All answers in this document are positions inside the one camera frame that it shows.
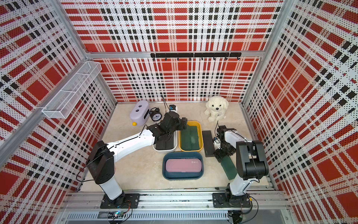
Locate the dark green pencil case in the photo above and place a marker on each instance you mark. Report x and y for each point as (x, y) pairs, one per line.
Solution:
(186, 142)

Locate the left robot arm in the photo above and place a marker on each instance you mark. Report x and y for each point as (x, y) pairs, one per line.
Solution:
(102, 159)

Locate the lilac plastic container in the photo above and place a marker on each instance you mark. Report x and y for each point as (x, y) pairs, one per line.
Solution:
(140, 113)

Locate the yellow storage box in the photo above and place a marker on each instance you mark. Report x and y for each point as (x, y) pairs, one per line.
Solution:
(194, 123)

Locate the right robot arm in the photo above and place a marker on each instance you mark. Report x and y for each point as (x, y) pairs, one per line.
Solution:
(251, 166)

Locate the white storage box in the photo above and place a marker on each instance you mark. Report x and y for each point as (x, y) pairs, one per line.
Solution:
(168, 151)

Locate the black pencil case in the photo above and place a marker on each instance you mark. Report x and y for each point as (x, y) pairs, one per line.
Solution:
(170, 143)
(208, 143)

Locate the white plush dog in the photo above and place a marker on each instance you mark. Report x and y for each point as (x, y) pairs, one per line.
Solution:
(216, 108)

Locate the white wire basket shelf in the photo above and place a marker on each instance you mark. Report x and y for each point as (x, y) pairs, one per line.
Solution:
(62, 104)

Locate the black alarm clock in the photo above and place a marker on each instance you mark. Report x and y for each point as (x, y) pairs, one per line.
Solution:
(155, 114)

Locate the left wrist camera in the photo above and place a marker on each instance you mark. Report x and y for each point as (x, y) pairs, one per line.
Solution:
(173, 108)

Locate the black hook rail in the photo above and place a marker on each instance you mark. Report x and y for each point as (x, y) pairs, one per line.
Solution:
(197, 55)

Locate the dark grey pencil case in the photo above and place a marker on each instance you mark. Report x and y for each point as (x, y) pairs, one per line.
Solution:
(161, 145)

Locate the pink pencil case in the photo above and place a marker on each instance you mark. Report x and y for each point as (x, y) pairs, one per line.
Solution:
(184, 165)

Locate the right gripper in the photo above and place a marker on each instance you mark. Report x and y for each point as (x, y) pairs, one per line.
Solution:
(218, 152)

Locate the metal base rail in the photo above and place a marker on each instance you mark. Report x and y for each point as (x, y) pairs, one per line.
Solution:
(187, 206)

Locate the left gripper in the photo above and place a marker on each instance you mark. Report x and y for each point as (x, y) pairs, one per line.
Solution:
(182, 123)

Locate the dark teal storage box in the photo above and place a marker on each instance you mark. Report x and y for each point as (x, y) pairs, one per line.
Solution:
(177, 175)

